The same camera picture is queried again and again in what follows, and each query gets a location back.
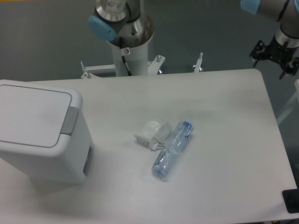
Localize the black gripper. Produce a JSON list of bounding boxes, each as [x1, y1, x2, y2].
[[249, 37, 299, 79]]

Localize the white push-button trash can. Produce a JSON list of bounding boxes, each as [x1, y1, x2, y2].
[[0, 80, 93, 184]]

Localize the black cable on pedestal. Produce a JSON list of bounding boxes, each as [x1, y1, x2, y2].
[[119, 37, 133, 77]]

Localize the crushed clear plastic water bottle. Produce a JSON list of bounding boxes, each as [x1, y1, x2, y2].
[[151, 120, 193, 179]]

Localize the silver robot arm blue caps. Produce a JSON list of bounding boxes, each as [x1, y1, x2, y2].
[[88, 0, 299, 78]]

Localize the white trash can lid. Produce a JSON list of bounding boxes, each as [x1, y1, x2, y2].
[[0, 85, 71, 147]]

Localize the white frame at right edge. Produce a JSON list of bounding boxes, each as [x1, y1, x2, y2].
[[276, 79, 299, 126]]

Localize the white pedestal base frame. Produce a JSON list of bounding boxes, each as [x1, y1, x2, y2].
[[80, 51, 205, 79]]

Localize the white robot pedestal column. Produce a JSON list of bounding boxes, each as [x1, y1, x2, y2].
[[106, 13, 155, 77]]

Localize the crumpled white paper wrapper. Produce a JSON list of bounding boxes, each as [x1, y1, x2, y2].
[[133, 119, 172, 151]]

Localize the black device at table corner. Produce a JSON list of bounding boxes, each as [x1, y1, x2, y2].
[[282, 189, 299, 214]]

